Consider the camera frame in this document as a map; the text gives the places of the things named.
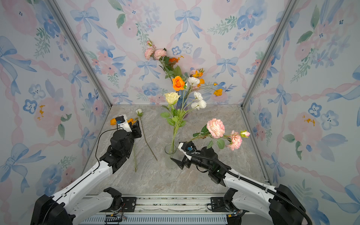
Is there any clear glass jar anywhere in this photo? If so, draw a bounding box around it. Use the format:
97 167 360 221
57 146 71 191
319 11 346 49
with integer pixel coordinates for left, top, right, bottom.
164 143 177 169

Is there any small pink rose stem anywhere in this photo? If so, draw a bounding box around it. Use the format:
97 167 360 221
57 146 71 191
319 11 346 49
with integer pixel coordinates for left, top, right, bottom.
190 118 251 151

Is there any cream yellow rose stem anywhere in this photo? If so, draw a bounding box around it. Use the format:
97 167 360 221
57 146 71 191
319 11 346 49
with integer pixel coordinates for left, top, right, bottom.
160 92 186 146

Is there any blue purple glass vase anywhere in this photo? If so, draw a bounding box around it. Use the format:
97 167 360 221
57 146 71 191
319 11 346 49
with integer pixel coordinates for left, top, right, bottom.
175 90 188 110

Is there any white cream rose stem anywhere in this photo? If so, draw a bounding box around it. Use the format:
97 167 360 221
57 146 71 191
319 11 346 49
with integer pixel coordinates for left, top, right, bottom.
168 76 207 152

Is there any orange poppy stem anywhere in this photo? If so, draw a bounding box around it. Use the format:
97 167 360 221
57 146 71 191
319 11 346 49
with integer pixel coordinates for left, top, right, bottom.
188 68 223 96

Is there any dark orange gerbera stem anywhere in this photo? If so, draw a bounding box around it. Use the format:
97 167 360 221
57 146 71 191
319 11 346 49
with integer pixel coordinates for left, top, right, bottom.
168 56 183 78

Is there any pink rose bunch stem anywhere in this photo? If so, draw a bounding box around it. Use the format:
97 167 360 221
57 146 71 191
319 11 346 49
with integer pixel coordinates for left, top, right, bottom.
144 40 173 80

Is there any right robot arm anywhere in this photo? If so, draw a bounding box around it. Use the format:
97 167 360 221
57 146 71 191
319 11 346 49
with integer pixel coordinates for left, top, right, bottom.
172 142 312 225

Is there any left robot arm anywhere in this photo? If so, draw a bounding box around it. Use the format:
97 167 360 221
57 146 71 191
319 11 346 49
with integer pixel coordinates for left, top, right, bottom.
30 121 142 225

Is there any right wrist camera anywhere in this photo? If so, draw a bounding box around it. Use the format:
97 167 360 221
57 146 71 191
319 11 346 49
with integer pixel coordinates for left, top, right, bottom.
178 141 197 160

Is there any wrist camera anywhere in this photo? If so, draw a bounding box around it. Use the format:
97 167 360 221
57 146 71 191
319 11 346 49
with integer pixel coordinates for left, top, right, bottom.
178 141 197 160
115 114 132 133

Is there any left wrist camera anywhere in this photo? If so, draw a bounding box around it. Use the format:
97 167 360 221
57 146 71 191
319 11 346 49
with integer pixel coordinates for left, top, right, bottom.
115 114 132 133

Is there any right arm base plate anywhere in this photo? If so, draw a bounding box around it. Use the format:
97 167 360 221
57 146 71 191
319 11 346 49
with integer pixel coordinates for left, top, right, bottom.
210 197 239 213

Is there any aluminium rail frame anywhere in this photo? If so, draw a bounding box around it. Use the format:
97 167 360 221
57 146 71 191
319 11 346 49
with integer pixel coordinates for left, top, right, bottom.
50 193 290 225

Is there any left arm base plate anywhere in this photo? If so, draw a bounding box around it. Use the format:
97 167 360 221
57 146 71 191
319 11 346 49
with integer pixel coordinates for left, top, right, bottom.
110 197 137 213

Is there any left corner aluminium post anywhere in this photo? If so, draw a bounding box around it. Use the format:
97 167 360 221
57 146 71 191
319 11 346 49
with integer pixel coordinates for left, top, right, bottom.
45 0 112 107

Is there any corner aluminium post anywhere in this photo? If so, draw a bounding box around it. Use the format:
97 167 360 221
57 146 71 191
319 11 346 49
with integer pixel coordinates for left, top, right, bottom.
45 0 112 107
241 0 298 110

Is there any right corner aluminium post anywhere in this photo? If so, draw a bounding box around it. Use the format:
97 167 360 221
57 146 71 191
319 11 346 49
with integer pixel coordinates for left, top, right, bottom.
241 0 298 110

